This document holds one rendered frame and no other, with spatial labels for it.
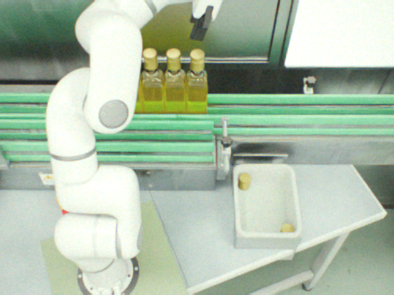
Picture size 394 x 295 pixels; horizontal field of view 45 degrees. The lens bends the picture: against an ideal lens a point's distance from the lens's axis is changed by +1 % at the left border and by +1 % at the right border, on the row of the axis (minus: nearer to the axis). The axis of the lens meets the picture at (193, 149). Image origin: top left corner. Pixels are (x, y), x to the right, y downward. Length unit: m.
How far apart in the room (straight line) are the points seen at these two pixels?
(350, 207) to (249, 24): 0.60
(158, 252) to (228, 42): 0.59
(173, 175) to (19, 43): 0.58
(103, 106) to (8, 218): 0.76
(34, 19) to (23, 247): 0.62
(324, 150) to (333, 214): 0.19
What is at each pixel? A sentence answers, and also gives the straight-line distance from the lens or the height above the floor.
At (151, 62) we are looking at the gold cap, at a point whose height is 1.14.
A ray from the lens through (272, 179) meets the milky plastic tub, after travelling 1.42.
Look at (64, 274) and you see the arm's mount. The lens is 1.29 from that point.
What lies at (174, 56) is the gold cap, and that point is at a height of 1.16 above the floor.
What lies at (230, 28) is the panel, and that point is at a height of 1.13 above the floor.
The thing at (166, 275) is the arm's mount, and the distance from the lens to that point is 1.24.
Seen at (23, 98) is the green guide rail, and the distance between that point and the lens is 1.44.
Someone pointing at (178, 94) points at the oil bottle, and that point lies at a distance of 1.25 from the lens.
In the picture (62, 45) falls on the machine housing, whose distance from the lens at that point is 1.44.
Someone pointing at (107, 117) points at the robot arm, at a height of 1.37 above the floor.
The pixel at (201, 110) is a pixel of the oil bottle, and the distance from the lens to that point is 1.30.
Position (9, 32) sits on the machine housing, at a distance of 1.45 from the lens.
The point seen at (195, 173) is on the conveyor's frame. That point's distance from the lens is 1.32.
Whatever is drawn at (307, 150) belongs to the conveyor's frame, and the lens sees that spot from 1.43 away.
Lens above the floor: 1.98
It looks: 56 degrees down
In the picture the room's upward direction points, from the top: straight up
